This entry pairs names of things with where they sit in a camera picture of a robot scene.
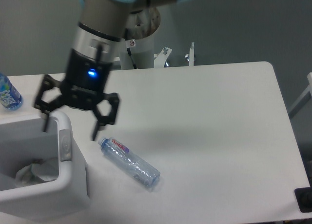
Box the crumpled paper trash in bin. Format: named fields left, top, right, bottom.
left=15, top=163, right=37, bottom=188

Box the clear Ganten water bottle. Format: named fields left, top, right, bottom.
left=97, top=137, right=160, bottom=190

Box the blue labelled water bottle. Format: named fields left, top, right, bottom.
left=0, top=73, right=23, bottom=111

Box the black cable on pedestal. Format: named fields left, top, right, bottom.
left=124, top=27, right=137, bottom=70

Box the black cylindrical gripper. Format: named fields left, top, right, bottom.
left=33, top=26, right=122, bottom=142

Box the white green paper wrapper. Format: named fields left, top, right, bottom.
left=31, top=158, right=59, bottom=183

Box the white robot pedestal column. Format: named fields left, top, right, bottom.
left=118, top=4, right=161, bottom=70

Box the white plastic trash can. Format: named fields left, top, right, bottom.
left=0, top=112, right=90, bottom=221

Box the white frame at right edge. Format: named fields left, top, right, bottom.
left=288, top=72, right=312, bottom=119

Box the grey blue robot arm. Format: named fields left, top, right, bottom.
left=34, top=0, right=188, bottom=139

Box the black device at table corner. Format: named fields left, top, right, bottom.
left=294, top=187, right=312, bottom=213

